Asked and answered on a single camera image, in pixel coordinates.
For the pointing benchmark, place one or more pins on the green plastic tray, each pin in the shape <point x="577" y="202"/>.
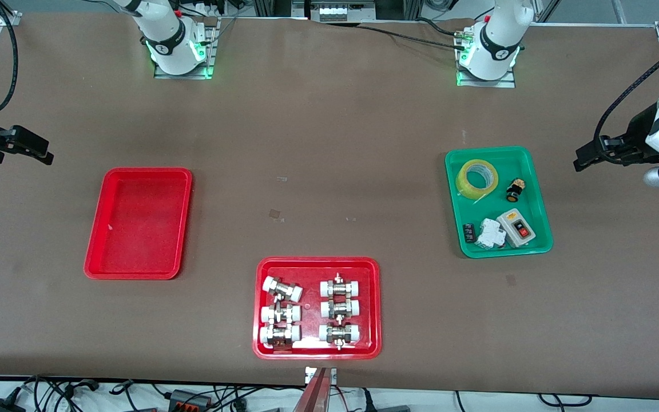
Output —
<point x="489" y="243"/>

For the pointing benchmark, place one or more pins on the black power adapter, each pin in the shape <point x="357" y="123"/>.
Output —
<point x="0" y="406"/>

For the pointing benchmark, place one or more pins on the white circuit breaker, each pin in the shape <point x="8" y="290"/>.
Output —
<point x="489" y="234"/>

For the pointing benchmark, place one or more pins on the red pole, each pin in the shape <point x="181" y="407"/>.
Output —
<point x="315" y="397"/>

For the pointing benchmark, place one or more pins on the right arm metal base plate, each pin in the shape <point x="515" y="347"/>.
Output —
<point x="210" y="51"/>

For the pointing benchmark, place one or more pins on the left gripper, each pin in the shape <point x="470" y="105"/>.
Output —
<point x="636" y="134"/>

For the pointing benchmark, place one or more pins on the red tray with fittings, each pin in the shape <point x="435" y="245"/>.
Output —
<point x="312" y="349"/>

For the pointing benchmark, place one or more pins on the black orange connector box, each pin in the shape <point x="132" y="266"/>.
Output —
<point x="189" y="399"/>

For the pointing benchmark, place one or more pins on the yellow clear tape roll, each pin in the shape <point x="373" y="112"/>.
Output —
<point x="464" y="186"/>

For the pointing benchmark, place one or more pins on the white-capped metal pipe fitting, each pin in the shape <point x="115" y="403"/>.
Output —
<point x="329" y="309"/>
<point x="269" y="313"/>
<point x="329" y="287"/>
<point x="289" y="293"/>
<point x="329" y="333"/>
<point x="269" y="334"/>

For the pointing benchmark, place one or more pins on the grey switch box red button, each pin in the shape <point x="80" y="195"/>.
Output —
<point x="515" y="229"/>

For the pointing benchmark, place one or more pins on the aluminium frame profile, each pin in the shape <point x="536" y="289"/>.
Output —
<point x="272" y="7"/>

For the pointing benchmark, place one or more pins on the black yellow push button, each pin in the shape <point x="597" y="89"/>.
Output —
<point x="513" y="190"/>

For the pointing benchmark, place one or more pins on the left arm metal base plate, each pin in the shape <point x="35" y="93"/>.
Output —
<point x="507" y="83"/>

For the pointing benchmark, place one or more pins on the small black terminal block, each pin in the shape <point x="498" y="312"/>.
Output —
<point x="468" y="233"/>

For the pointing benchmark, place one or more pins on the white power strip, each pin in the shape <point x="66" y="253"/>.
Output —
<point x="341" y="11"/>

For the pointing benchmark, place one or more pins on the empty red plastic tray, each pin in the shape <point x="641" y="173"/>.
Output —
<point x="138" y="229"/>

